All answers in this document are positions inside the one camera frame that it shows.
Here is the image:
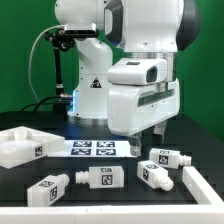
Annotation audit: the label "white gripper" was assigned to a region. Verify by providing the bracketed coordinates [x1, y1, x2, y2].
[107, 80, 180, 157]

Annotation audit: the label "white square tabletop part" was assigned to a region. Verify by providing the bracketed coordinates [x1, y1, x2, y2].
[0, 126, 65, 169]

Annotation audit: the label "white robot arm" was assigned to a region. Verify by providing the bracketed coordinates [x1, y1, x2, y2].
[55, 0, 200, 156]

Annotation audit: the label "white sheet with tags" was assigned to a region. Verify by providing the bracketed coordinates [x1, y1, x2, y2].
[51, 140, 132, 157]

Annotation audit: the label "white L-shaped fence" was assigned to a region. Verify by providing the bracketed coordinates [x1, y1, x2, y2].
[0, 166, 224, 224]

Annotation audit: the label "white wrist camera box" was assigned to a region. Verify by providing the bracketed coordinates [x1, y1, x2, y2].
[107, 58, 168, 85]

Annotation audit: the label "black base cables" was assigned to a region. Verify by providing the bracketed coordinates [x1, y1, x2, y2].
[19, 94, 73, 112]

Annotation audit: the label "black camera on stand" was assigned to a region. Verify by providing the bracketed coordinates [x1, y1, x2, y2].
[44, 24, 99, 113]

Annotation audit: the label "grey camera cable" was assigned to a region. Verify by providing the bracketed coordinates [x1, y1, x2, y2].
[27, 24, 65, 103]

